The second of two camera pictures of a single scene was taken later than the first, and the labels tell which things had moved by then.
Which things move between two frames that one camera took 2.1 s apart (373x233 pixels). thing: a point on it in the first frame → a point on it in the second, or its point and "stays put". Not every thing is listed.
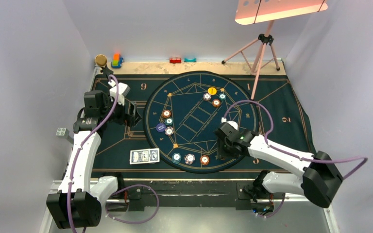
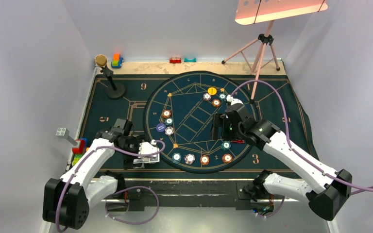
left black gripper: x=130 y=119 → x=128 y=161
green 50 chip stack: x=168 y=121 stays put
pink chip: x=169 y=130 stays put
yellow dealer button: x=212 y=91 stays put
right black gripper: x=221 y=153 → x=221 y=119
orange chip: x=166 y=113 stays put
